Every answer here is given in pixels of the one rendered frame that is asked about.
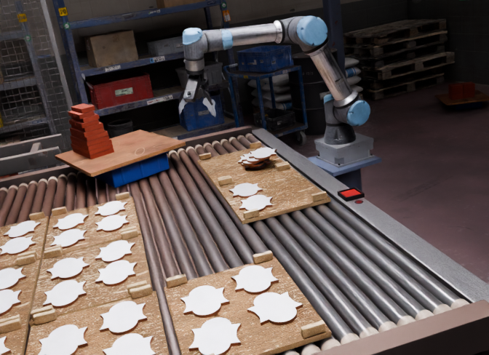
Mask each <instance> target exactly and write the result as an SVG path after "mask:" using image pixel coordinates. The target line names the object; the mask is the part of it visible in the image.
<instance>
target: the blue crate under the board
mask: <svg viewBox="0 0 489 355"><path fill-rule="evenodd" d="M167 152H168V151H167ZM167 152H164V153H161V154H158V155H155V156H152V157H150V158H147V159H144V160H141V161H137V162H135V163H132V164H128V165H126V166H123V167H120V168H117V169H113V170H111V171H108V172H104V173H103V174H100V175H96V176H94V178H97V179H98V180H101V181H103V182H104V183H107V184H109V185H110V186H113V187H114V188H118V187H119V186H123V185H126V184H128V183H131V182H134V181H136V180H139V179H142V178H146V177H148V176H150V175H154V174H156V173H158V172H162V171H165V170H166V169H169V168H170V167H169V163H168V159H167Z"/></svg>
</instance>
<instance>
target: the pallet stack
mask: <svg viewBox="0 0 489 355"><path fill-rule="evenodd" d="M429 24H434V29H435V30H433V31H425V30H428V29H429ZM444 30H446V19H437V20H435V19H431V20H429V19H421V20H400V21H397V22H393V23H387V24H383V25H377V26H374V27H370V28H365V29H362V30H357V31H351V32H348V33H343V45H344V54H345V57H350V58H354V59H356V60H358V61H359V63H358V64H356V65H355V67H358V68H359V69H360V70H361V72H360V73H359V74H358V75H357V76H359V77H360V78H361V80H360V81H359V82H358V83H356V84H355V85H357V86H359V87H361V88H363V90H362V91H361V92H359V93H361V94H362V97H368V96H371V95H372V99H371V100H373V101H377V100H383V99H386V98H389V97H394V96H398V95H403V94H405V93H409V92H413V91H416V90H420V89H425V88H428V87H433V86H435V85H438V84H442V83H444V81H445V80H444V76H442V75H444V73H443V72H442V66H443V65H448V64H451V63H454V62H455V61H454V60H455V53H454V52H445V42H446V41H448V38H447V36H446V34H448V31H444ZM382 31H383V32H382ZM401 31H405V32H403V33H401ZM432 36H434V41H432V40H431V38H432ZM353 38H356V40H353ZM414 39H417V40H418V41H414ZM431 46H433V47H432V49H433V51H429V50H428V48H429V47H431ZM398 47H399V48H398ZM438 57H442V60H433V59H435V58H438ZM428 69H431V71H430V72H428V71H426V70H428ZM433 77H434V78H433ZM430 78H433V80H432V81H433V83H431V84H427V85H423V86H421V87H416V84H418V83H421V82H425V81H428V80H429V79H430ZM399 88H402V91H401V92H396V93H394V94H390V95H385V96H384V92H388V91H390V90H393V89H399Z"/></svg>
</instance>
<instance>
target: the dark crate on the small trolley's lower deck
mask: <svg viewBox="0 0 489 355"><path fill-rule="evenodd" d="M294 113H295V112H292V111H286V110H282V109H278V108H272V109H268V110H265V111H264V114H265V116H269V117H265V120H266V129H268V130H271V131H277V130H280V129H284V128H286V127H291V126H293V125H295V124H296V123H295V116H294V115H295V114H294ZM253 115H254V120H255V122H254V123H255V126H257V127H261V128H263V126H262V121H261V113H260V112H258V113H254V114H253Z"/></svg>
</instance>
